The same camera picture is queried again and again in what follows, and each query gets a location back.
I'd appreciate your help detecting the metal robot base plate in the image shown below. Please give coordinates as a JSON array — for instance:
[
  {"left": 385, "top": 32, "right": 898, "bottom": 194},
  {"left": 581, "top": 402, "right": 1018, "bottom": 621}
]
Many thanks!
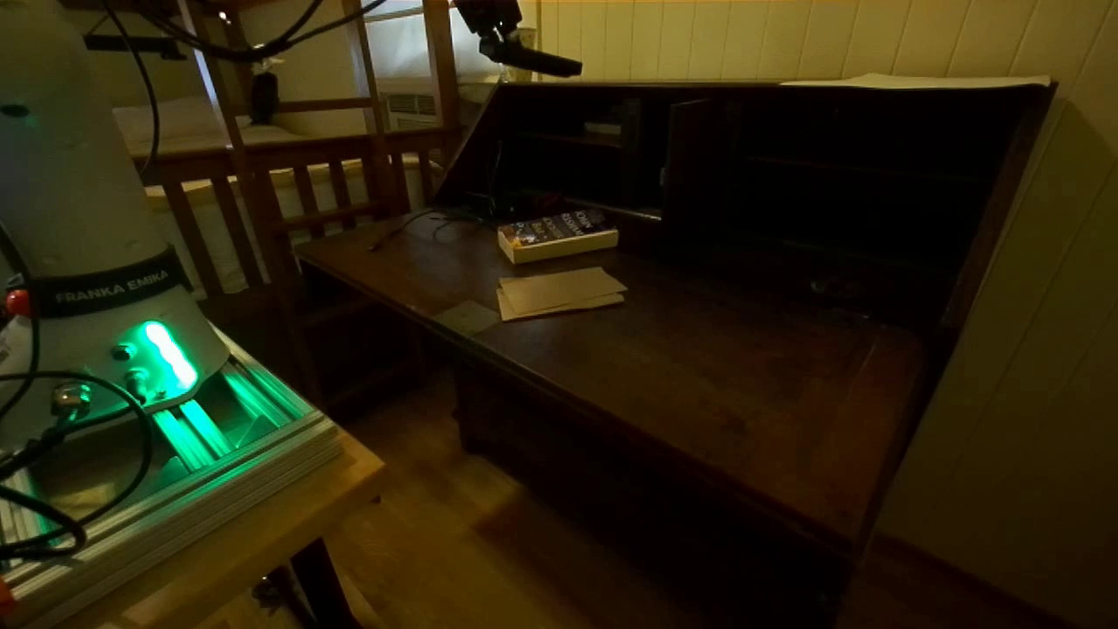
[{"left": 0, "top": 325, "right": 344, "bottom": 621}]

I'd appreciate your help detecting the dark wooden chair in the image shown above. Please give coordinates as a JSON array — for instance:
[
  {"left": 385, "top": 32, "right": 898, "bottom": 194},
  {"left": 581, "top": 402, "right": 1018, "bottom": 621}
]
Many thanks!
[{"left": 136, "top": 0, "right": 473, "bottom": 405}]

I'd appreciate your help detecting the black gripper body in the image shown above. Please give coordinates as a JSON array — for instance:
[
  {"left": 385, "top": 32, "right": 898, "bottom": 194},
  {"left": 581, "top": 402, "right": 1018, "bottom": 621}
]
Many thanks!
[{"left": 452, "top": 0, "right": 524, "bottom": 43}]

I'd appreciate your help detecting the dark wooden secretary cabinet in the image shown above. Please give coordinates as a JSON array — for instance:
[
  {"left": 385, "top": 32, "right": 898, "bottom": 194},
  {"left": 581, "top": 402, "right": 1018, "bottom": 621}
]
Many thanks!
[{"left": 293, "top": 74, "right": 1062, "bottom": 629}]

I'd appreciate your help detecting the black cable with plug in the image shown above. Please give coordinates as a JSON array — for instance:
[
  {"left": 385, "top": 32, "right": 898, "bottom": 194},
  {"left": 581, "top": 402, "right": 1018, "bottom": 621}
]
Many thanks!
[{"left": 367, "top": 200, "right": 499, "bottom": 258}]

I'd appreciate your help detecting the light wooden robot table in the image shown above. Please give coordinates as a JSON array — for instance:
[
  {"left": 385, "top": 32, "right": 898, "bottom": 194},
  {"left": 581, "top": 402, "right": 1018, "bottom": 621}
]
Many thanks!
[{"left": 108, "top": 429, "right": 390, "bottom": 629}]

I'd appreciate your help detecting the black remote control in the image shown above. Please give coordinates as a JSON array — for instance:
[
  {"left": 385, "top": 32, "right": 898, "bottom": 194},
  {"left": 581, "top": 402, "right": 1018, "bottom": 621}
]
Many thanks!
[{"left": 499, "top": 39, "right": 585, "bottom": 80}]

